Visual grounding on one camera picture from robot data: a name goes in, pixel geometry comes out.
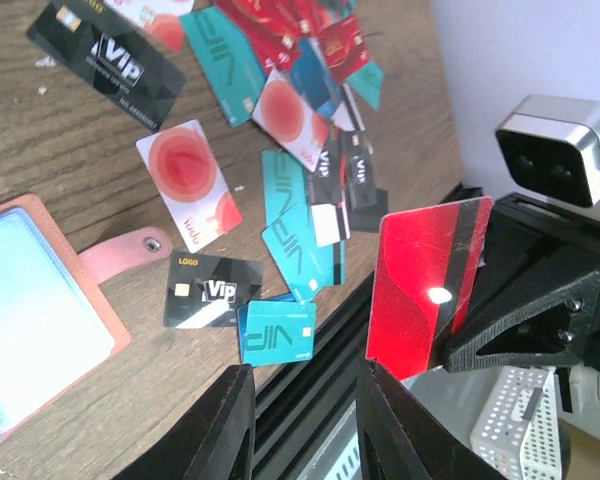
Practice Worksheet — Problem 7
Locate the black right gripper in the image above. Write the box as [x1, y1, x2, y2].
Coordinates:
[442, 194, 600, 373]

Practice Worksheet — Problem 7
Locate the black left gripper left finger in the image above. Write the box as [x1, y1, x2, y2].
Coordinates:
[115, 365, 256, 480]

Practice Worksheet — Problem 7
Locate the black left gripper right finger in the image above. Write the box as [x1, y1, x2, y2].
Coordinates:
[356, 360, 503, 480]

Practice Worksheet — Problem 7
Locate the teal VIP card small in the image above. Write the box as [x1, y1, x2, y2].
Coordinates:
[237, 299, 316, 367]

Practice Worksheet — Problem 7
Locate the red stripe card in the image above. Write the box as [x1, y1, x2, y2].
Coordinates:
[366, 196, 493, 380]

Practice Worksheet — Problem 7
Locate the black VIP card lower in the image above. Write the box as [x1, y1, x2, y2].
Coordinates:
[164, 252, 264, 329]

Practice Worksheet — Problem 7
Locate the black vip card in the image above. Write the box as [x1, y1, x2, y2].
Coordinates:
[26, 1, 186, 132]
[340, 130, 377, 211]
[164, 252, 264, 329]

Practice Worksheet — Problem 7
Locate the teal card large right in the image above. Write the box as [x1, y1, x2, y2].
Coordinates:
[261, 150, 346, 303]

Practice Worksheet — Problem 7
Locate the black VIP card right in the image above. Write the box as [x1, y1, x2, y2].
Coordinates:
[340, 130, 377, 211]

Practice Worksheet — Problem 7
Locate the white red circle card lower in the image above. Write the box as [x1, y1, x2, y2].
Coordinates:
[136, 120, 242, 253]

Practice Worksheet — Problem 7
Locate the white red circle card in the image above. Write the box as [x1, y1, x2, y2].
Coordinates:
[136, 120, 242, 253]
[252, 70, 329, 172]

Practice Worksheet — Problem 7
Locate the plain red card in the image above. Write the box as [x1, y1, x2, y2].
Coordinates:
[318, 14, 371, 84]

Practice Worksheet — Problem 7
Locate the black VIP card left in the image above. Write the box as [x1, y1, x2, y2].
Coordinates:
[26, 1, 186, 132]

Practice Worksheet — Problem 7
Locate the red VIP card front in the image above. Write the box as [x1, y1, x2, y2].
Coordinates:
[214, 1, 321, 73]

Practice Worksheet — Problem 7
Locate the white perforated basket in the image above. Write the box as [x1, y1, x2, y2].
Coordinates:
[470, 367, 562, 480]

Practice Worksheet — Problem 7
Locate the white slotted cable duct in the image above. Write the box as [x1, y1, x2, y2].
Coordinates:
[307, 431, 362, 480]

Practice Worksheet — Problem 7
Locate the black aluminium frame rail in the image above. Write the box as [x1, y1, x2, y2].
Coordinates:
[252, 275, 374, 479]

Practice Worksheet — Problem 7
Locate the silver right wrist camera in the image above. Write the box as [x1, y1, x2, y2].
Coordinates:
[495, 95, 600, 208]

